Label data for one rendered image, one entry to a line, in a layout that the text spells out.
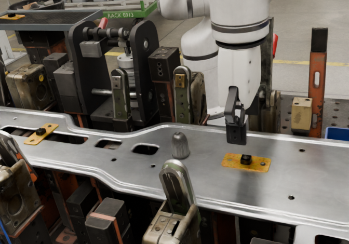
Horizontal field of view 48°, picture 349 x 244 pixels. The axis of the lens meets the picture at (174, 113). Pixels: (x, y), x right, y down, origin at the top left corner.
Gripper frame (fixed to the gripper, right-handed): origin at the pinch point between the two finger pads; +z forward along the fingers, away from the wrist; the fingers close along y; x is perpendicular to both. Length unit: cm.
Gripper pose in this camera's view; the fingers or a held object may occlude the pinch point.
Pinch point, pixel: (243, 123)
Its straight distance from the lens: 68.2
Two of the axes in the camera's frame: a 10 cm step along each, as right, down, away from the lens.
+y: -3.8, 5.1, -7.7
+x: 9.2, 1.0, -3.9
